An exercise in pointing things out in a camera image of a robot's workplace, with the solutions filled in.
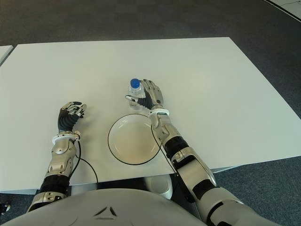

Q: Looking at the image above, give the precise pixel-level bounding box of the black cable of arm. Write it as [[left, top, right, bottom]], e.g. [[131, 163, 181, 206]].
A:
[[68, 138, 98, 196], [150, 115, 196, 205]]

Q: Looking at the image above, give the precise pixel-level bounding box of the black stand with caster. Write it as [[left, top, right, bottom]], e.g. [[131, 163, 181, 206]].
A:
[[0, 201, 11, 215]]

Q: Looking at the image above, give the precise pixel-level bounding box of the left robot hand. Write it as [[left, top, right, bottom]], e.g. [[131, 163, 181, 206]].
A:
[[57, 101, 87, 132]]

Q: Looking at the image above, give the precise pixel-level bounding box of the white plate black rim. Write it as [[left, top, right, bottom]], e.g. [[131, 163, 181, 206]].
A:
[[107, 113, 163, 165]]

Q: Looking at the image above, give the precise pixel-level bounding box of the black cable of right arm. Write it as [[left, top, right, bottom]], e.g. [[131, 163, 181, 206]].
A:
[[150, 115, 196, 205]]

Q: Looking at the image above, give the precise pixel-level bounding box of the white panel with black edge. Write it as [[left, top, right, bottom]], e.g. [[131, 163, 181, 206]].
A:
[[267, 0, 301, 19]]

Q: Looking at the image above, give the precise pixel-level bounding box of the white side table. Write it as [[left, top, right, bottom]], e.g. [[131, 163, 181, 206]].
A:
[[0, 45, 14, 66]]

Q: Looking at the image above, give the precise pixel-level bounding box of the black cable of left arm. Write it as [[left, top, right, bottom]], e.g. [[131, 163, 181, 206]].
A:
[[68, 138, 98, 196]]

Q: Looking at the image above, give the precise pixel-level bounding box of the white round pedestal base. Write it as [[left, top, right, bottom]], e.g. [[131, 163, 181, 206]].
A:
[[143, 175, 174, 201]]

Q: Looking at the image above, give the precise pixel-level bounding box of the grey robot torso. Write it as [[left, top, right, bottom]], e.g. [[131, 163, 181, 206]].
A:
[[0, 188, 210, 226]]

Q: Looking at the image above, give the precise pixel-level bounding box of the clear water bottle blue cap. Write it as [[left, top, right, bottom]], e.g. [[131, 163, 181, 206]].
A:
[[127, 78, 146, 111]]

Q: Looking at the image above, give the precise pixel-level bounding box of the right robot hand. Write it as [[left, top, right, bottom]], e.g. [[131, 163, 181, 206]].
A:
[[125, 79, 165, 110]]

